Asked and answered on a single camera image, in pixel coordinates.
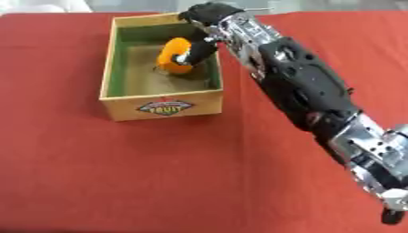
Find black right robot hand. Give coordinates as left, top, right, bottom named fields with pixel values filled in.
left=170, top=2, right=246, bottom=66

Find orange toy fruit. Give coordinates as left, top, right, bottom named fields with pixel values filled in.
left=154, top=36, right=195, bottom=75

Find tan cardboard box green inside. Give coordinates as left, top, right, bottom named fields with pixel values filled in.
left=97, top=12, right=225, bottom=123

